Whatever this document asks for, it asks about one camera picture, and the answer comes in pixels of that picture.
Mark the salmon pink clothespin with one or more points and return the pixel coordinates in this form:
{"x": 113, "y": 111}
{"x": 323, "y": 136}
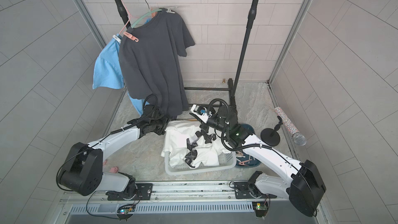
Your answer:
{"x": 130, "y": 36}

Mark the teal plastic tray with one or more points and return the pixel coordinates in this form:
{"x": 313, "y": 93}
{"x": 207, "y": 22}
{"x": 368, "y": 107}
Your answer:
{"x": 244, "y": 160}

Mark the grey clothespin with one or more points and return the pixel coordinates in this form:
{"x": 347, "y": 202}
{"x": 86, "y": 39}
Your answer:
{"x": 171, "y": 9}

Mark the dark garment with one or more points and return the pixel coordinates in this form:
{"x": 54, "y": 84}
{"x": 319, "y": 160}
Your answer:
{"x": 151, "y": 66}

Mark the right circuit board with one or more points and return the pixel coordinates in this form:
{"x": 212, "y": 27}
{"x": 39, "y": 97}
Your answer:
{"x": 260, "y": 208}

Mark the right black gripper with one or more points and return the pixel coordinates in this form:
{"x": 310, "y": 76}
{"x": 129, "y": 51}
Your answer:
{"x": 205, "y": 126}

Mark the white clothespin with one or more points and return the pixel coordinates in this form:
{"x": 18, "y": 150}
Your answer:
{"x": 117, "y": 38}

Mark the left circuit board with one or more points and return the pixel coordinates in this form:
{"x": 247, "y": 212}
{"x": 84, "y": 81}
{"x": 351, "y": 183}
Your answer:
{"x": 125, "y": 212}

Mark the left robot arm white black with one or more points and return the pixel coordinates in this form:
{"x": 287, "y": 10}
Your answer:
{"x": 82, "y": 172}

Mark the pink clothespin on floor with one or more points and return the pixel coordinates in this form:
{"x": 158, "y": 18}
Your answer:
{"x": 114, "y": 170}

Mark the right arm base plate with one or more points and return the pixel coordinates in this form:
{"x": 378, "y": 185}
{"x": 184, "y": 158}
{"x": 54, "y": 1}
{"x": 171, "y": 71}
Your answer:
{"x": 242, "y": 191}

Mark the light blue printed t-shirt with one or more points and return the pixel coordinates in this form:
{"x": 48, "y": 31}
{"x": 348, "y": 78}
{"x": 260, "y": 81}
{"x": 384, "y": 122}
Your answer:
{"x": 107, "y": 71}

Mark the pink wire hanger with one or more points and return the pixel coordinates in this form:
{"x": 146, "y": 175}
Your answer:
{"x": 124, "y": 14}

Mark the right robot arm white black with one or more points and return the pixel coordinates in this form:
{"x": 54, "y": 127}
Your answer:
{"x": 289, "y": 170}

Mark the aluminium mounting rail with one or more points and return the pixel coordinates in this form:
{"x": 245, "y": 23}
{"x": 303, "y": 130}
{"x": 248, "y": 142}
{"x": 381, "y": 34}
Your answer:
{"x": 202, "y": 191}

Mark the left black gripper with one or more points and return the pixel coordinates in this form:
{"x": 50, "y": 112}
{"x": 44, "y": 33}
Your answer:
{"x": 166, "y": 120}

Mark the mint green hanger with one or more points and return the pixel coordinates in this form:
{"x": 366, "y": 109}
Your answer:
{"x": 144, "y": 16}

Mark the white printed t-shirt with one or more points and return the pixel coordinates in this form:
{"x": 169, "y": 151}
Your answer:
{"x": 183, "y": 142}

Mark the white laundry basket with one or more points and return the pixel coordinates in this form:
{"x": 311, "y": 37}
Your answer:
{"x": 226, "y": 161}

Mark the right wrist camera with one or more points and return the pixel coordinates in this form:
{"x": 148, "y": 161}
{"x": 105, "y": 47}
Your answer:
{"x": 199, "y": 112}

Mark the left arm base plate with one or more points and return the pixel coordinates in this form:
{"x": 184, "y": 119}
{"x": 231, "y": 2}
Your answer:
{"x": 141, "y": 191}

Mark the glitter microphone on stand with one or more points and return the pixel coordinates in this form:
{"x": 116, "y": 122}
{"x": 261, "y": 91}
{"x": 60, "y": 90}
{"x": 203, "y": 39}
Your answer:
{"x": 271, "y": 136}

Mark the circuit board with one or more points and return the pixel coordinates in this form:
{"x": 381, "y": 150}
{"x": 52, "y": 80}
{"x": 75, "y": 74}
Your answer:
{"x": 125, "y": 212}
{"x": 260, "y": 208}

